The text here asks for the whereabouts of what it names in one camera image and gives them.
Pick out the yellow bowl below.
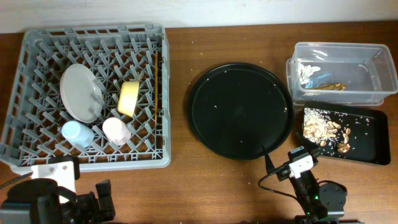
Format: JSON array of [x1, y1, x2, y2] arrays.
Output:
[[118, 82, 139, 118]]

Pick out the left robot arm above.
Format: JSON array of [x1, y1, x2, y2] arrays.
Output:
[[1, 156, 116, 224]]

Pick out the pink cup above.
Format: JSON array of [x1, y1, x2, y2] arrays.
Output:
[[102, 117, 131, 146]]

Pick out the grey round plate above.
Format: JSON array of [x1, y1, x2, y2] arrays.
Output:
[[60, 63, 102, 123]]

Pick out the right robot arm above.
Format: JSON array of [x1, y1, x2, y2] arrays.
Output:
[[258, 146, 348, 223]]

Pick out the blue cup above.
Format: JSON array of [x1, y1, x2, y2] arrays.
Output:
[[61, 121, 94, 147]]

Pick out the food scraps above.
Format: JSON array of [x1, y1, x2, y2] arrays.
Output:
[[303, 108, 371, 156]]

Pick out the grey plastic dishwasher rack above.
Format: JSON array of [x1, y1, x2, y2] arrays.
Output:
[[0, 23, 172, 174]]

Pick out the gold foil wrapper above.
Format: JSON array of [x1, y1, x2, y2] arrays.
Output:
[[313, 83, 346, 91]]

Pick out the round black tray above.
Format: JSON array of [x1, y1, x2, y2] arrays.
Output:
[[187, 63, 295, 160]]

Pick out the black rectangular tray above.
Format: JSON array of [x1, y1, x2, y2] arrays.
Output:
[[303, 101, 391, 165]]

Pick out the white tissue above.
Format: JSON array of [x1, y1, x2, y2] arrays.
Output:
[[297, 62, 321, 85]]

